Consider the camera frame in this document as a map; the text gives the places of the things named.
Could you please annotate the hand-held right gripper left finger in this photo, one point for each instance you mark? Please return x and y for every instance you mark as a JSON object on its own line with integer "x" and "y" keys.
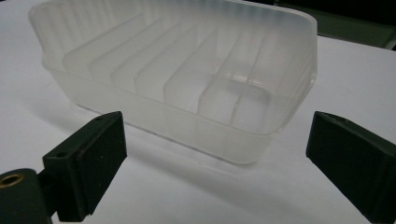
{"x": 84, "y": 165}

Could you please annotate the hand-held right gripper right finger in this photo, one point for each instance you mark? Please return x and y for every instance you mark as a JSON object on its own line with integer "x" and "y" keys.
{"x": 358, "y": 158}

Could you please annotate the translucent plastic divided box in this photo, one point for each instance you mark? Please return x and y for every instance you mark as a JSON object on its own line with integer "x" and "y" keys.
{"x": 174, "y": 77}

